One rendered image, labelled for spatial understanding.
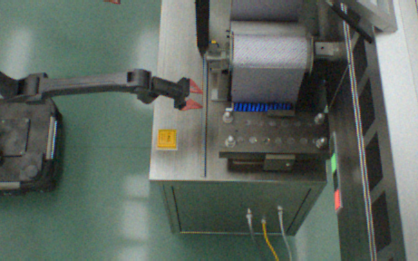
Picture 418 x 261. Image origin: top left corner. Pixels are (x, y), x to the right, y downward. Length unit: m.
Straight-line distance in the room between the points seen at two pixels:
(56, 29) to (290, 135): 2.05
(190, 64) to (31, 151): 1.05
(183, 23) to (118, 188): 1.07
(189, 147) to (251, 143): 0.26
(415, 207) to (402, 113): 0.22
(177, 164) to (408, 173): 0.99
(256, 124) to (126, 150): 1.26
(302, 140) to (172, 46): 0.70
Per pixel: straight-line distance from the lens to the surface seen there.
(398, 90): 1.26
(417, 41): 1.64
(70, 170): 2.97
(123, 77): 1.75
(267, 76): 1.73
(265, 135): 1.83
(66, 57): 3.34
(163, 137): 1.94
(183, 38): 2.19
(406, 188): 1.16
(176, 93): 1.79
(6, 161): 2.83
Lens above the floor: 2.67
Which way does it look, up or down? 64 degrees down
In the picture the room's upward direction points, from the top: straight up
